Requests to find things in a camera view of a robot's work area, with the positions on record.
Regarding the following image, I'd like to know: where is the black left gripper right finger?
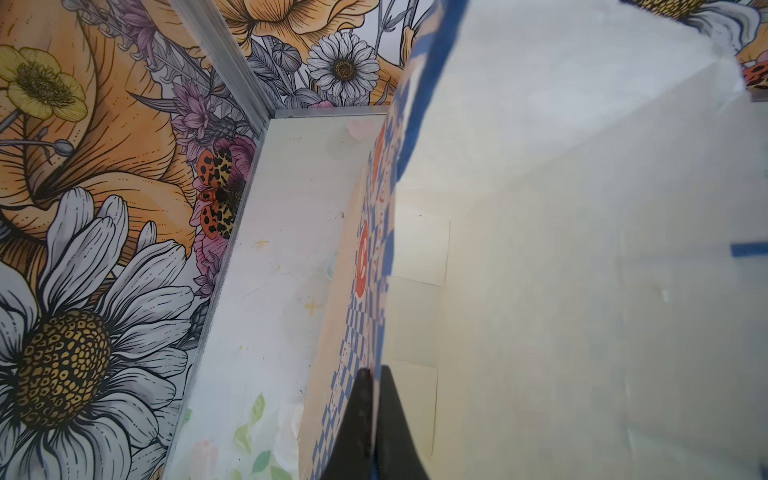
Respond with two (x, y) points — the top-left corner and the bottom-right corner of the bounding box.
(374, 365), (429, 480)

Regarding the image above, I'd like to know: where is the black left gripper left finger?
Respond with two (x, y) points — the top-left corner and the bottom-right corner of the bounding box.
(321, 369), (373, 480)

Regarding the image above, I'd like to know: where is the blue checkered paper bag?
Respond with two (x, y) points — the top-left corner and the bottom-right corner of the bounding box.
(298, 1), (767, 479)

